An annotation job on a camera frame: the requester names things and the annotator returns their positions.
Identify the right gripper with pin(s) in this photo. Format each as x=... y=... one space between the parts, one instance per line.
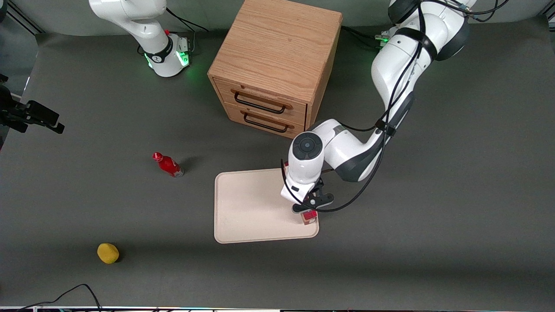
x=18 y=113

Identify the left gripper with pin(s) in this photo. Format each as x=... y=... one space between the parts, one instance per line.
x=316 y=189

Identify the red cookie box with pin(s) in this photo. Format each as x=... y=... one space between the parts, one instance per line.
x=310 y=216

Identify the beige rectangular tray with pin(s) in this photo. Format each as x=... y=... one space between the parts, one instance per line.
x=251 y=208

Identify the plain wooden drawer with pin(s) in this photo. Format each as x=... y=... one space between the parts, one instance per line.
x=277 y=119

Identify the wooden drawer with notch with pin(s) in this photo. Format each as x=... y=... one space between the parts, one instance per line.
x=299 y=113

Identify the small red bottle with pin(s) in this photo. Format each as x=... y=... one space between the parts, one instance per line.
x=169 y=165

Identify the yellow lemon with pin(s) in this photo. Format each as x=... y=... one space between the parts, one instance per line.
x=108 y=253

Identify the wooden drawer cabinet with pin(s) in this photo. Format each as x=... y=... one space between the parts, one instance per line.
x=277 y=47

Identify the black frame rail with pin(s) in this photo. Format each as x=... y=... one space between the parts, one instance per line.
x=26 y=19

